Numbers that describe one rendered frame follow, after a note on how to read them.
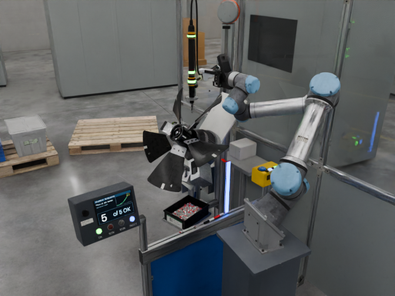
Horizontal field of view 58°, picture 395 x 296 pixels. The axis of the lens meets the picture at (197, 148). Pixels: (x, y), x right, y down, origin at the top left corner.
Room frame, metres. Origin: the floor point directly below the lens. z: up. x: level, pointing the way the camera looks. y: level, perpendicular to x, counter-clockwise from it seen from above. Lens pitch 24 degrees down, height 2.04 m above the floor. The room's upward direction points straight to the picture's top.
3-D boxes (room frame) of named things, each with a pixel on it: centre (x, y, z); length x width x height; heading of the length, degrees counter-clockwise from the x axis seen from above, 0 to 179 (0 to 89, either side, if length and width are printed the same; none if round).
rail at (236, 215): (1.64, -0.09, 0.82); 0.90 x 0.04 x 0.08; 125
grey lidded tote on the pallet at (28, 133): (4.20, 2.17, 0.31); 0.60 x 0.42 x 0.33; 32
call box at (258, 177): (1.86, -0.41, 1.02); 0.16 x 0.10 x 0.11; 125
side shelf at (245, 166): (2.40, -0.35, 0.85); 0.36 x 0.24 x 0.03; 35
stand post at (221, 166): (2.29, -0.17, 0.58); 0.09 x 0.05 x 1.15; 35
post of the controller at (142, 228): (1.39, 0.26, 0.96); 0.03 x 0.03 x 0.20; 35
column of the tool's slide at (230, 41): (2.67, -0.22, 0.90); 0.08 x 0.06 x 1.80; 70
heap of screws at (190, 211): (1.73, 0.06, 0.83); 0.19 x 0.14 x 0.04; 140
